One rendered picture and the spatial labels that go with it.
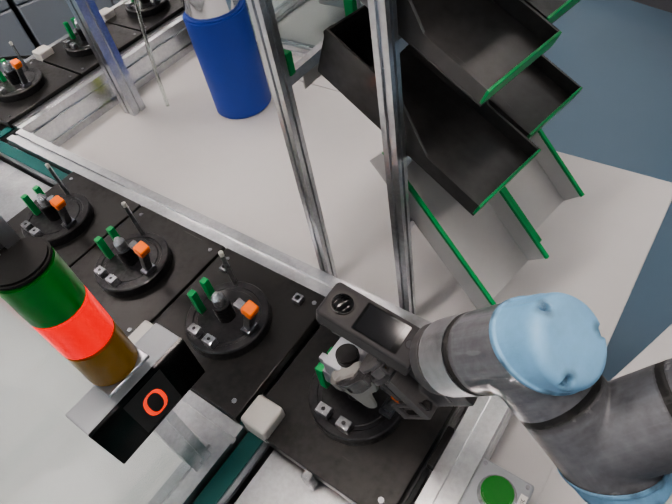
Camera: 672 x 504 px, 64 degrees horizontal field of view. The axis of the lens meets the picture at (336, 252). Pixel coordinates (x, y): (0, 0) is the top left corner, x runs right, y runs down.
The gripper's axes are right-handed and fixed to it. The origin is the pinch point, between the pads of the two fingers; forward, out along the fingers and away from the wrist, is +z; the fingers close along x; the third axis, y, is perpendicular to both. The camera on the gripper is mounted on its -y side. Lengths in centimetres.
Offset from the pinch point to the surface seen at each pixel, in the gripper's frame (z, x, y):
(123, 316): 35.3, -8.8, -25.7
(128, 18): 94, 69, -95
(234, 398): 17.4, -9.7, -4.8
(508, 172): -14.4, 28.7, -1.5
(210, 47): 49, 53, -58
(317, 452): 7.7, -9.5, 6.9
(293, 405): 12.2, -5.9, 1.5
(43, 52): 97, 42, -102
